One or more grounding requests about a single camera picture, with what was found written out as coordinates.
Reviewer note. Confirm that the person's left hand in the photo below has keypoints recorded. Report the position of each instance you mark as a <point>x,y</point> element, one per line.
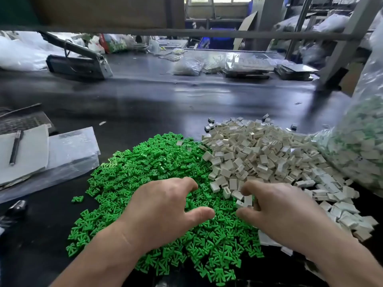
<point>155,215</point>

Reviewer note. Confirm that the person's right hand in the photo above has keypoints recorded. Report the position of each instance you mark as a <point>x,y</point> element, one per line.
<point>281,212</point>

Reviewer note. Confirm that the pile of green plastic clips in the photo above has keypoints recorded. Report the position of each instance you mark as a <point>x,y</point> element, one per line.
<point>119,170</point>

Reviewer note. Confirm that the pile of white plastic caps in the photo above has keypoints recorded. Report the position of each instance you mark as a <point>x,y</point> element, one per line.
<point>257,152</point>

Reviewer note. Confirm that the clear plastic bag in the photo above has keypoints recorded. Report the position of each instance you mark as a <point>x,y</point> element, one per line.
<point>359,140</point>

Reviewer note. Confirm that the person's left forearm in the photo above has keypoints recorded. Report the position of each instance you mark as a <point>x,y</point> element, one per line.
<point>96,263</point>

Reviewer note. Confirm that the small green plastic part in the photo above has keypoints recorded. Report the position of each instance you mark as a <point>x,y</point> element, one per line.
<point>78,199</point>

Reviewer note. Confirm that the small clear bag of parts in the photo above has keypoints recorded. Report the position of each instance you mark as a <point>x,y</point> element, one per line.
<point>188,67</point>

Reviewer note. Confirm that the stack of clear flat bags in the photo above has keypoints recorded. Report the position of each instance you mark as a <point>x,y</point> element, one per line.
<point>72,152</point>

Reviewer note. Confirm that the white paper notebook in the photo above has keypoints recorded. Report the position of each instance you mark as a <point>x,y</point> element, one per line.
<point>33,152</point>

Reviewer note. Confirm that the dark flat tray stack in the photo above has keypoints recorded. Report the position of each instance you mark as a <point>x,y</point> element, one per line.
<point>296,70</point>

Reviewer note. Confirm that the dark pen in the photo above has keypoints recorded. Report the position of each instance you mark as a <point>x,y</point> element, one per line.
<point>16,146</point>

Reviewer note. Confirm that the grey heat sealer machine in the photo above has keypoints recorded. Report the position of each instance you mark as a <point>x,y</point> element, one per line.
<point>78,67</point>

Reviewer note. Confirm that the blue crate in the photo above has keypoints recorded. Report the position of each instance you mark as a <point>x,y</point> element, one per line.
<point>218,42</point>

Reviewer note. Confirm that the grey metal horizontal bar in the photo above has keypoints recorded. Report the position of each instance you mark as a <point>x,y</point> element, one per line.
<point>179,33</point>

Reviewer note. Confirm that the white plastic sack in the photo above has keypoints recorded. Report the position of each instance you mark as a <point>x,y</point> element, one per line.
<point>30,53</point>

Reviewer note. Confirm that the grey metal slanted post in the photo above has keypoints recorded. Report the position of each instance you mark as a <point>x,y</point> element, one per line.
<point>347,47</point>

